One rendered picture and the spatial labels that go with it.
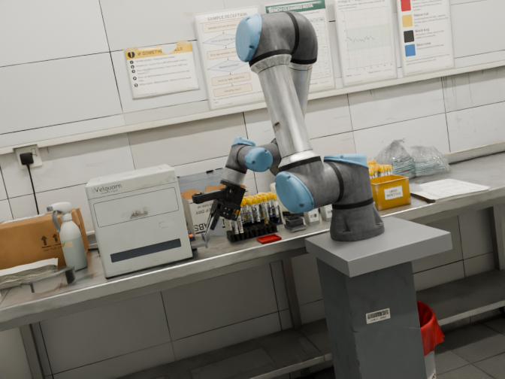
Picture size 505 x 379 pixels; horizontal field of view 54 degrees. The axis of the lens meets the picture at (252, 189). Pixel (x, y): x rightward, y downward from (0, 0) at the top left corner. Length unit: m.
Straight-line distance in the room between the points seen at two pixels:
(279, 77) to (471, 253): 1.85
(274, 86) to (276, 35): 0.13
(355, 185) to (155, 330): 1.33
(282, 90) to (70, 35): 1.17
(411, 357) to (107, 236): 0.95
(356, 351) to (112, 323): 1.26
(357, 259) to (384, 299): 0.22
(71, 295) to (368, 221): 0.89
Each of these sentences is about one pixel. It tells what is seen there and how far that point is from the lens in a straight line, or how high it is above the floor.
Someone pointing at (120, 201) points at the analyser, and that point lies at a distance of 1.59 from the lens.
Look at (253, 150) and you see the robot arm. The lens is 1.55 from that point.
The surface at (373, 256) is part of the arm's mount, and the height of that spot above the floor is 0.91.
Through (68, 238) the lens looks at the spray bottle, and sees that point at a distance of 1.83.
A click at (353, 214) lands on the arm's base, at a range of 1.37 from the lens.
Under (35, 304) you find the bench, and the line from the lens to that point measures 1.63.
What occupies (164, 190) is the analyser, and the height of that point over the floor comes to 1.11.
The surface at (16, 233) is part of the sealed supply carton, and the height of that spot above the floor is 1.03.
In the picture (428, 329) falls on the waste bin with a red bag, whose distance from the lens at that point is 1.99.
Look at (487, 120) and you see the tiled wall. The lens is 2.89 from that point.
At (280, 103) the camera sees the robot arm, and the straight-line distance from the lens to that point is 1.32.
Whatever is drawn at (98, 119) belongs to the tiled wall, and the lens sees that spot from 2.22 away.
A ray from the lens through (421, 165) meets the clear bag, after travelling 2.46.
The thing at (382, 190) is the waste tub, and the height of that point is 0.95.
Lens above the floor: 1.29
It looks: 8 degrees down
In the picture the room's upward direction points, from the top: 10 degrees counter-clockwise
